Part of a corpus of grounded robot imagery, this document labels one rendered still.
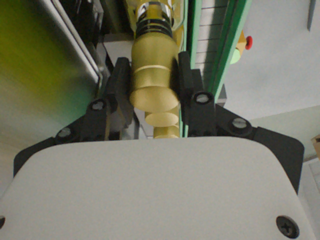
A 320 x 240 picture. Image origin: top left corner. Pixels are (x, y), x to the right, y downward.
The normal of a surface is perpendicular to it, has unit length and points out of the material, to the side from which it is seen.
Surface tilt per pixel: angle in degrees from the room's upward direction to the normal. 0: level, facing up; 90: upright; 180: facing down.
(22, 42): 90
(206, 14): 0
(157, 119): 0
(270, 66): 0
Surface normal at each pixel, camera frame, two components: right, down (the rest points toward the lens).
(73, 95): 0.99, -0.05
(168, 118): 0.00, 0.90
